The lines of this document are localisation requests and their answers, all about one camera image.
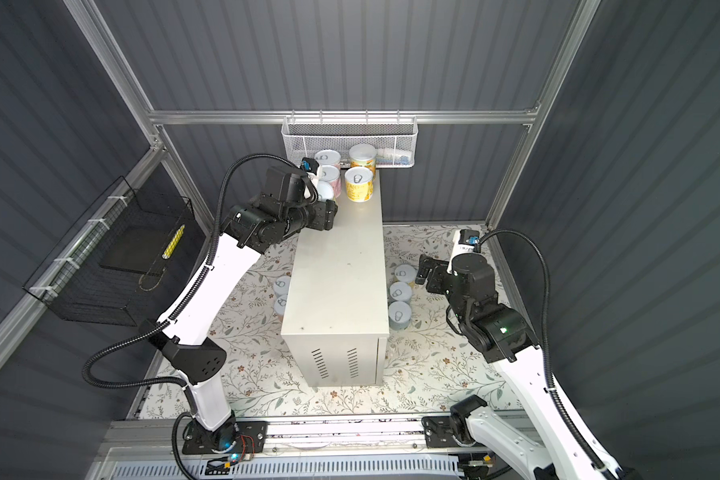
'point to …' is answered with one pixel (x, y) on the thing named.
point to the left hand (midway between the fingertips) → (323, 203)
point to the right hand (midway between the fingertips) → (442, 262)
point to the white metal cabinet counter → (336, 322)
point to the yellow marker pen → (173, 243)
